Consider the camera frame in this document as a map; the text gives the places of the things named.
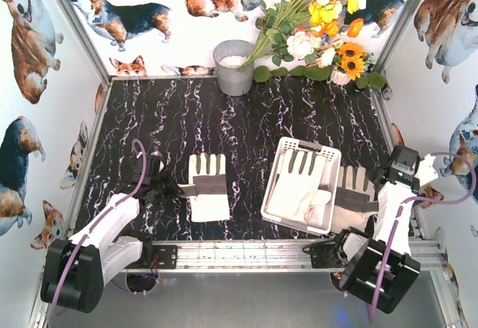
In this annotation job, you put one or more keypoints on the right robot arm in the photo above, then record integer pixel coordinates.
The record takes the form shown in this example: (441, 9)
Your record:
(378, 268)

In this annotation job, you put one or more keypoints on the grey metal bucket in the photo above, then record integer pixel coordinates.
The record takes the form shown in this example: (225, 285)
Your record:
(233, 68)

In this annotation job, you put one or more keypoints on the right aluminium post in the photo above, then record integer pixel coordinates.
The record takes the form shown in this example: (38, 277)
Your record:
(396, 33)

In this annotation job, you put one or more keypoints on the aluminium front rail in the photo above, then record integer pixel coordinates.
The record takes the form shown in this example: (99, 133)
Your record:
(244, 256)

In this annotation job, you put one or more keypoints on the white glove grey palm patch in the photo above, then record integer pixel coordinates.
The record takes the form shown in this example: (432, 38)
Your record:
(206, 189)

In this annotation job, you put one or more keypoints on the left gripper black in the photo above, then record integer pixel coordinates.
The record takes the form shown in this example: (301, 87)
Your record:
(161, 184)

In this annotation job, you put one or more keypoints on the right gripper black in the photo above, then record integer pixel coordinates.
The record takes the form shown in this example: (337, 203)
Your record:
(379, 178)

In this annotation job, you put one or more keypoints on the left aluminium post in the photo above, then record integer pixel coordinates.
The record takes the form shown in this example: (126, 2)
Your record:
(83, 38)

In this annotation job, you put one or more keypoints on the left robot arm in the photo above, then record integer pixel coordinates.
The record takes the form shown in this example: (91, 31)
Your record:
(78, 268)

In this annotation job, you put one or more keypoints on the small white sunflower pot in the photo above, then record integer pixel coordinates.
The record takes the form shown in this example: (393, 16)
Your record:
(338, 77)

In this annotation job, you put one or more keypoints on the aluminium post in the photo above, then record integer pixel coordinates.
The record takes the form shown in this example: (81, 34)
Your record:
(83, 38)
(396, 33)

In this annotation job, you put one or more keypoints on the artificial flower bouquet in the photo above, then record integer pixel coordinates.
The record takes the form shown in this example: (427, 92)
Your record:
(301, 30)

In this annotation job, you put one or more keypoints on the white perforated storage basket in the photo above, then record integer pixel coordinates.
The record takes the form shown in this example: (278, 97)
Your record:
(330, 178)

